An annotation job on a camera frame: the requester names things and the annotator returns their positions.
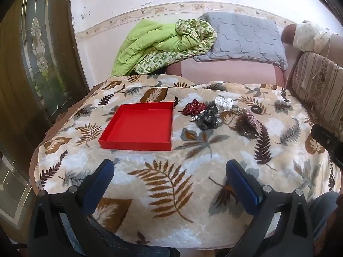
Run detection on white cloth bundle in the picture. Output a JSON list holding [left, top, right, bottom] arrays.
[[292, 20, 339, 52]]

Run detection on brown patterned scrunchie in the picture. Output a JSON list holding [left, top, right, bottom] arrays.
[[236, 108, 262, 140]]

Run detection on striped sofa cushion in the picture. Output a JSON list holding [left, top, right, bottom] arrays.
[[285, 51, 343, 137]]

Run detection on pink sofa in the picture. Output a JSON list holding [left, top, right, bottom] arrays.
[[165, 24, 298, 89]]

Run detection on person's right leg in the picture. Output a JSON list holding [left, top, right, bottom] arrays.
[[307, 191, 343, 247]]

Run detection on grey quilted pillow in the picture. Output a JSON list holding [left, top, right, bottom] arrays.
[[194, 12, 288, 70]]

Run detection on white floral scrunchie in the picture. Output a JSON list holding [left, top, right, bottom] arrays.
[[214, 96, 233, 111]]

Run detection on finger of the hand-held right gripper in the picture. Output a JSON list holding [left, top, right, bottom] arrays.
[[311, 124, 343, 170]]

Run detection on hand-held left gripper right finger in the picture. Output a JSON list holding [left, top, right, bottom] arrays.
[[226, 160, 314, 257]]

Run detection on wooden door with stained glass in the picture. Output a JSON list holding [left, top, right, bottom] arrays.
[[0, 0, 90, 236]]

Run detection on leaf print plush blanket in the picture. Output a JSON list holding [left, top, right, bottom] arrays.
[[29, 73, 341, 249]]

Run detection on dark red patterned scrunchie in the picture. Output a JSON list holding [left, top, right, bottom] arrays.
[[182, 100, 207, 116]]

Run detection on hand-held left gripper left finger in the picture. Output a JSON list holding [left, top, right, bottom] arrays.
[[27, 159, 116, 257]]

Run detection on grey black scrunchie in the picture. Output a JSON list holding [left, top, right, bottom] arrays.
[[195, 104, 223, 130]]

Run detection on red shallow cardboard box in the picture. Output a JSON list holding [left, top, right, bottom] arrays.
[[98, 101, 175, 152]]

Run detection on green quilt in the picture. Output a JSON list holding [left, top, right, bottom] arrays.
[[112, 19, 217, 77]]

